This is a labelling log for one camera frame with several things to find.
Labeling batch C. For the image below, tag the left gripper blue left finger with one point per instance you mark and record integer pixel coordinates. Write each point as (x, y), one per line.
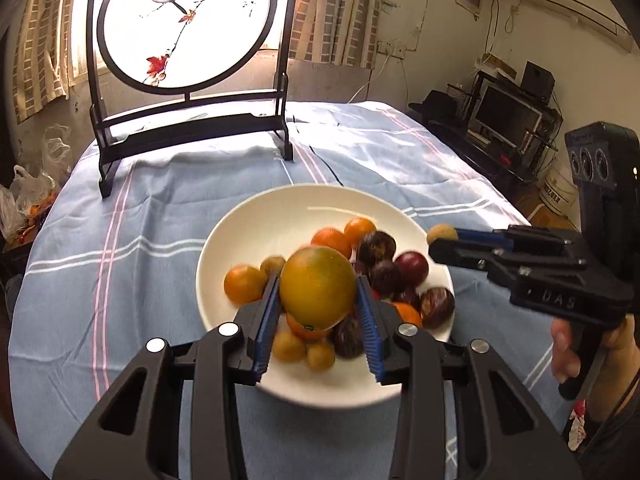
(259, 321)

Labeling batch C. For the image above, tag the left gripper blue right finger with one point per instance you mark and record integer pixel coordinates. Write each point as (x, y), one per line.
(383, 334)

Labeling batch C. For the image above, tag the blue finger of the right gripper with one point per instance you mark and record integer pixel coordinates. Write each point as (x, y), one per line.
(469, 254)
(485, 237)

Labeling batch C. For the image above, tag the orange-yellow round fruit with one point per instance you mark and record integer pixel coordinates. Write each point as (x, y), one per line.
(408, 314)

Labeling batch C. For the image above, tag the small tan longan fruit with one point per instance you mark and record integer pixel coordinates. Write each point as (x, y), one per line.
(442, 231)

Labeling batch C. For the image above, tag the round orange fruit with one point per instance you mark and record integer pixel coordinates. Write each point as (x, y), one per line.
(244, 284)

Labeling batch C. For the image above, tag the small yellow fruit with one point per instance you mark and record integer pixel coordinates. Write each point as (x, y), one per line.
(288, 348)

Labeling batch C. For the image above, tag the large orange tangerine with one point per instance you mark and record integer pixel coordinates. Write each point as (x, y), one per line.
(301, 332)

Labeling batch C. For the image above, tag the dark brown passion fruit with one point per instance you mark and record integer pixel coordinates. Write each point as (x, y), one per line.
(437, 305)

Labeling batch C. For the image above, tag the dark red plum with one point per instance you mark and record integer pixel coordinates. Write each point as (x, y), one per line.
(413, 266)

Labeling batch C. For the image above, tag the yellow-green orange fruit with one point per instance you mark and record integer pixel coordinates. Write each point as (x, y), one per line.
(318, 287)

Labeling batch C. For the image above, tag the small orange kumquat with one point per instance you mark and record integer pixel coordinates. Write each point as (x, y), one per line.
(356, 229)

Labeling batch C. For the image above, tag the person's right hand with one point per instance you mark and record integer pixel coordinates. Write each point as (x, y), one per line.
(617, 372)

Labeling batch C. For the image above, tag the white plastic bucket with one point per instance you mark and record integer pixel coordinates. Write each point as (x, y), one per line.
(557, 190)

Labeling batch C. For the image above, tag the computer monitor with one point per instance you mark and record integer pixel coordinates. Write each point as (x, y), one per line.
(506, 116)

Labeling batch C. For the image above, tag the blue striped tablecloth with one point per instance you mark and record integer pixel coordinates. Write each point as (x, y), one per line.
(105, 276)

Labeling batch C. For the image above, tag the right striped curtain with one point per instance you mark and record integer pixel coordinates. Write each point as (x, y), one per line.
(337, 32)

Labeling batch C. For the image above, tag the striped curtain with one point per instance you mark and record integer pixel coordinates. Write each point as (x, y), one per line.
(337, 32)
(42, 71)

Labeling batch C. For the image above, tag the white plastic bag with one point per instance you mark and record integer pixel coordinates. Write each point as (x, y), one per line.
(35, 186)

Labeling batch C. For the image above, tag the black framed bird screen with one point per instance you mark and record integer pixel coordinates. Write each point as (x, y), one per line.
(151, 64)

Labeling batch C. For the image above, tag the left striped curtain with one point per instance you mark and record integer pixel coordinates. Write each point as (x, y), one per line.
(42, 71)

